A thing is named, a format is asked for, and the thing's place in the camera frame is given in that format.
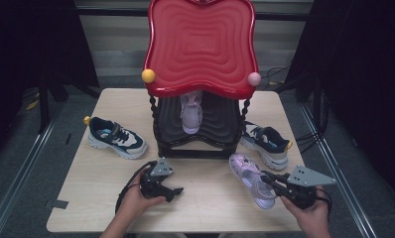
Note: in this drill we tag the purple jelly sandal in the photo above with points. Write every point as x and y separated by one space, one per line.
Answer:
248 178
191 115

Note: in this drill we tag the red and black shoe rack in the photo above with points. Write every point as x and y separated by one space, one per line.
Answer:
202 49

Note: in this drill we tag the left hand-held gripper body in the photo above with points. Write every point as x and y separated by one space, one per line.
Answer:
160 169

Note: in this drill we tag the dark metal stand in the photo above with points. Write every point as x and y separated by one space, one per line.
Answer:
44 105

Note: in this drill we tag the navy and white sneaker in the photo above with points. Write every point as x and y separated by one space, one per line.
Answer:
268 145
116 137

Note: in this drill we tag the yellow floor tape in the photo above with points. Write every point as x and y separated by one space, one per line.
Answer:
32 105

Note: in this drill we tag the person's left hand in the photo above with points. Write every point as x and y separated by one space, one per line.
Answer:
134 201

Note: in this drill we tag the person's right hand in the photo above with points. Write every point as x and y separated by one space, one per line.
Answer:
313 218

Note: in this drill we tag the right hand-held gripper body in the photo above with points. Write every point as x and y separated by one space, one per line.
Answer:
306 178

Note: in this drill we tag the metal floor rail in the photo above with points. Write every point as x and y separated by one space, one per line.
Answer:
23 172
337 172

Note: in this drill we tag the black tape piece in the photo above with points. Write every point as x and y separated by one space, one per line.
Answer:
60 204

